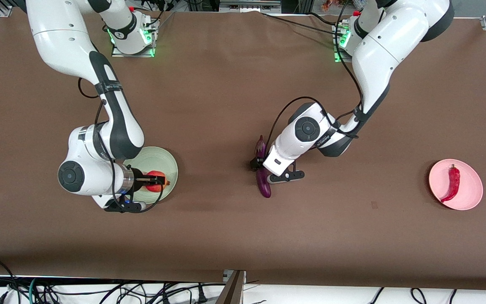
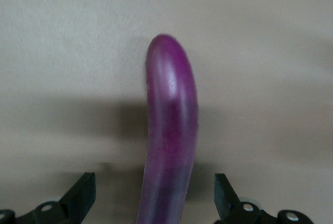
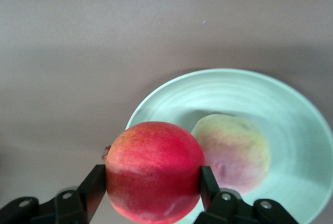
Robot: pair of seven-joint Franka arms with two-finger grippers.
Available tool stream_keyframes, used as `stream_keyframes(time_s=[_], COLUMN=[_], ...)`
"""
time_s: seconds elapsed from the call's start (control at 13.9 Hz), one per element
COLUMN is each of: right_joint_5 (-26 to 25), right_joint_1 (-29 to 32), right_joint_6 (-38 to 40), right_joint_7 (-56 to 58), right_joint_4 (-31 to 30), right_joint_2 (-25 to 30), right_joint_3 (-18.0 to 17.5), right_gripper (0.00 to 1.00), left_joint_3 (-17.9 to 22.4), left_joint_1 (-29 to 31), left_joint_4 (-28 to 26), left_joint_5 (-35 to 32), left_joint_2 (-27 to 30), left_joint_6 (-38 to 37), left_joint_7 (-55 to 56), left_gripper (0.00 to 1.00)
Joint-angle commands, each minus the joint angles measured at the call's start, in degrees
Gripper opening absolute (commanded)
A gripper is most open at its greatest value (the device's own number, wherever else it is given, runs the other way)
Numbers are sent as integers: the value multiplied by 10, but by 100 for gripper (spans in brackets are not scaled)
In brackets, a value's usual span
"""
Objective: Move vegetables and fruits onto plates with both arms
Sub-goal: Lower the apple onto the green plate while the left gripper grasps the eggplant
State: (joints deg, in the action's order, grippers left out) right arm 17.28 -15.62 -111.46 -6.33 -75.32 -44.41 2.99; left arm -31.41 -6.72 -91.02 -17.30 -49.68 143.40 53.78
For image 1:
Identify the red apple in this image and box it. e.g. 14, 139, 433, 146
146, 171, 170, 193

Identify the purple eggplant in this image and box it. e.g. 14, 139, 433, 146
255, 135, 272, 198

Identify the red chili pepper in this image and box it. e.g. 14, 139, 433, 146
440, 164, 461, 203

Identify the light green plate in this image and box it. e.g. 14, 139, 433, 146
123, 147, 179, 204

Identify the brown table cover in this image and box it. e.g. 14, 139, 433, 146
0, 8, 486, 292

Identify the pink plate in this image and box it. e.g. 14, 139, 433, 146
429, 159, 483, 211

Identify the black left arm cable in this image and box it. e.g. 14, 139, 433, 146
264, 0, 362, 163

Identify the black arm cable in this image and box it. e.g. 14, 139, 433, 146
264, 0, 362, 163
78, 78, 166, 214

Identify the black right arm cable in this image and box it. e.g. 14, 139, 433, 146
78, 78, 166, 214

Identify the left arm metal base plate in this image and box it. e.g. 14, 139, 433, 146
332, 23, 356, 63

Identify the brown support post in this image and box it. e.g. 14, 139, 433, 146
216, 269, 247, 304

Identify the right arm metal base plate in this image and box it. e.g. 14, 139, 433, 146
111, 17, 159, 57

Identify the long black cable on table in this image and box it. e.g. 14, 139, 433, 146
262, 12, 340, 37

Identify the short black cable on table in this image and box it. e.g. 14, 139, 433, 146
302, 11, 337, 26

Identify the black cable bundle behind base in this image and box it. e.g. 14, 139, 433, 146
135, 0, 176, 28

